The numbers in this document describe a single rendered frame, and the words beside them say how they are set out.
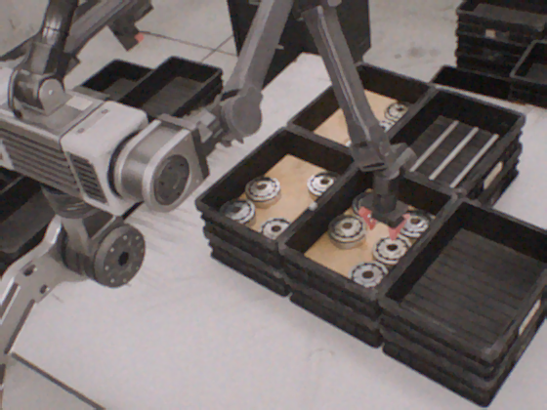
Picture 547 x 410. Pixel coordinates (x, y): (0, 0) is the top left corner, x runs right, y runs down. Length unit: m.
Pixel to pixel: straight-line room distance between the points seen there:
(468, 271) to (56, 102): 1.07
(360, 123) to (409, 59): 2.58
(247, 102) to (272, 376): 0.78
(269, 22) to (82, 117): 0.42
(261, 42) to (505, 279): 0.86
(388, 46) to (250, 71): 2.92
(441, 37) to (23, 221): 2.60
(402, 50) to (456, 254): 2.48
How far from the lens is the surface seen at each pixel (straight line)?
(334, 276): 1.73
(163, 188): 1.24
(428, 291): 1.83
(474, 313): 1.79
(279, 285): 1.97
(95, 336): 2.07
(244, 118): 1.35
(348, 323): 1.87
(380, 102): 2.41
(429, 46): 4.28
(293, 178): 2.15
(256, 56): 1.43
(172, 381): 1.91
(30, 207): 2.90
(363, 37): 3.94
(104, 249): 1.55
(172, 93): 3.26
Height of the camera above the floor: 2.24
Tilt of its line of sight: 41 degrees down
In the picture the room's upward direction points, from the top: 9 degrees counter-clockwise
